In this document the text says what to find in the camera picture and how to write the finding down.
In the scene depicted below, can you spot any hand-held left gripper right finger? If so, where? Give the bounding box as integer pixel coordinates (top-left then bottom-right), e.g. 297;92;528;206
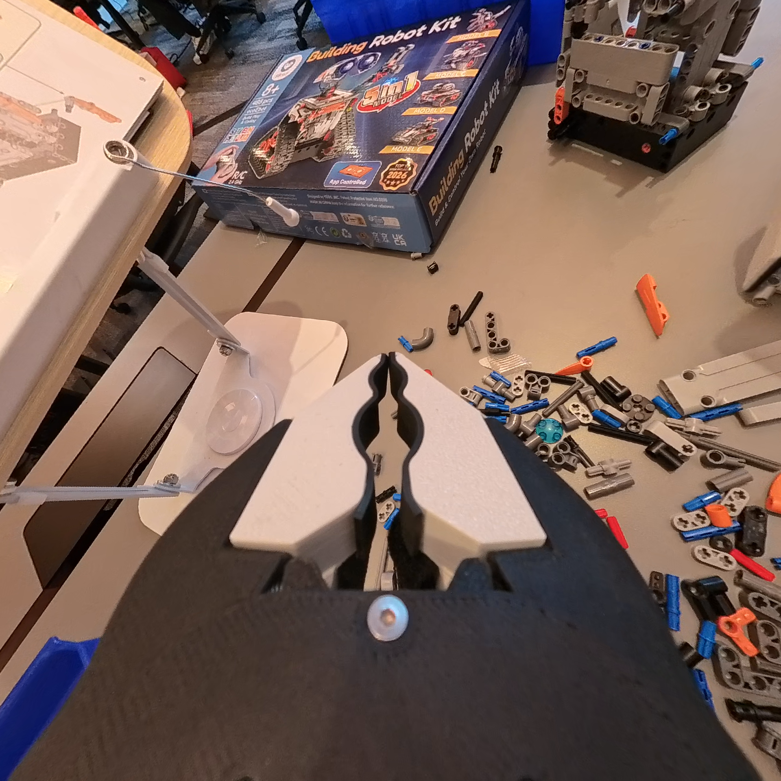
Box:
388;352;548;591

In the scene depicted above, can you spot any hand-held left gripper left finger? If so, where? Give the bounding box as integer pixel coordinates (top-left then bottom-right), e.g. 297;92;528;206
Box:
227;352;393;591

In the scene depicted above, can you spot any pile of plastic building pieces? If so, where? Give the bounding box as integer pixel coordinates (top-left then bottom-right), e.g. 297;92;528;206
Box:
399;292;781;781

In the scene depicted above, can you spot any orange stepped beam piece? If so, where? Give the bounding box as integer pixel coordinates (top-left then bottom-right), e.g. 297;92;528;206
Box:
636;275;671;338

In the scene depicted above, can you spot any grey orange brick model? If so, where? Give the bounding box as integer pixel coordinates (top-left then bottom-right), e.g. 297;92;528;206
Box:
546;0;765;173

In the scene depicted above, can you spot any white book stand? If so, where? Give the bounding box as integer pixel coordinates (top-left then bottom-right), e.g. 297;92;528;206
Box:
0;0;349;539

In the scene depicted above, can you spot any light grey panel assembly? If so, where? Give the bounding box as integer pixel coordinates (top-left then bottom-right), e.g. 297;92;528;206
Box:
658;340;781;428

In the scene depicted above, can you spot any tan wooden board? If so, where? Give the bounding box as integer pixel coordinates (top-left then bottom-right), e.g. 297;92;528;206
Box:
0;58;195;483

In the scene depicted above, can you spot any blue storage bin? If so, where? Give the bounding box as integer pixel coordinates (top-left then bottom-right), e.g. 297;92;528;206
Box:
0;636;101;760
311;0;565;68

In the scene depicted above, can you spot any blue robot kit box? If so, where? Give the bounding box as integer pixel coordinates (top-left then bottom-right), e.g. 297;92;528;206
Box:
194;0;530;254

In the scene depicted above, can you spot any instruction booklet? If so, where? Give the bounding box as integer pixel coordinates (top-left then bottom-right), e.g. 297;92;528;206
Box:
0;0;164;190

